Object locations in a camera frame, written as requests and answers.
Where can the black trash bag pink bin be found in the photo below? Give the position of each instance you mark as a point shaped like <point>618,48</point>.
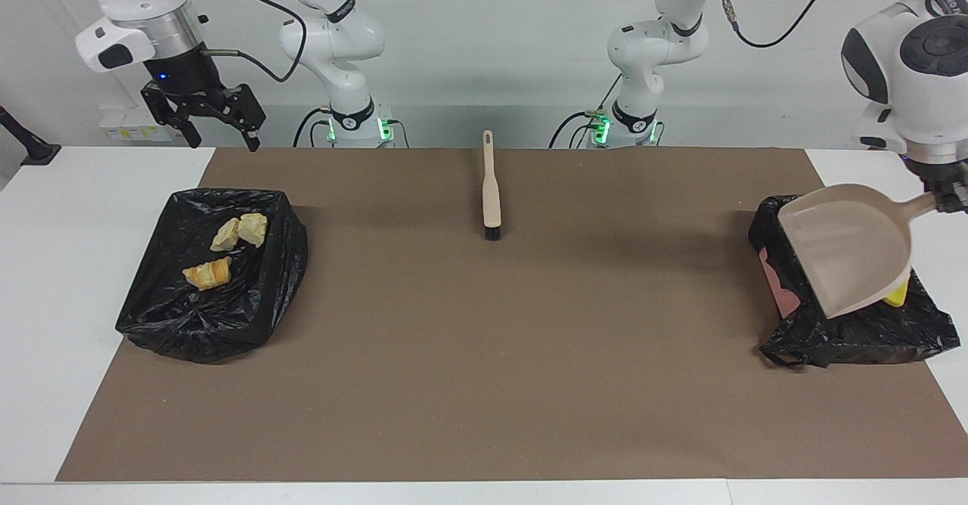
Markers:
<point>854,339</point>

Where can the beige hand brush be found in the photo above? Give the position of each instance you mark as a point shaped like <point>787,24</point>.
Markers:
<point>491,195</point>

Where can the brown table mat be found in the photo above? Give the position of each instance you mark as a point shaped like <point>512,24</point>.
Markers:
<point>454,399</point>

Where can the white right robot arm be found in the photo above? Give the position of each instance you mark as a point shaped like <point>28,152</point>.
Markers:
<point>136,6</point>

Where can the orange striped croissant piece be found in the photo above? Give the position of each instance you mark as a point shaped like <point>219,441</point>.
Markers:
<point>208,273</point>

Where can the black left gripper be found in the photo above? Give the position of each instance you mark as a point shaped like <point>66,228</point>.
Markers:
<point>941,172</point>

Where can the pink bin rim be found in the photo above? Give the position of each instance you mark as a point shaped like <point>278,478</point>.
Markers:
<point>779,293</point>

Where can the white wall socket box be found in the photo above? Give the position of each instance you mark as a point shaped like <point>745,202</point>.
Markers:
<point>121,131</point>

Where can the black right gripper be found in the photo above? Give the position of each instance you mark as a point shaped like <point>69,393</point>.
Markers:
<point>189,85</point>

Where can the yellow sponge piece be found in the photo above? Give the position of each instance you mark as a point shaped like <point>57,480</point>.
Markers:
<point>897,295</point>

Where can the black camera stand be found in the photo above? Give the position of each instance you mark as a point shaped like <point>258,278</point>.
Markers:
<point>34,150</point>

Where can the beige plastic dustpan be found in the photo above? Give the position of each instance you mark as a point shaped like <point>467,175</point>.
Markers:
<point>847,248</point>

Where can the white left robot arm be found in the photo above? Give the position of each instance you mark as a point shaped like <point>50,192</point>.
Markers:
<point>923,74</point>

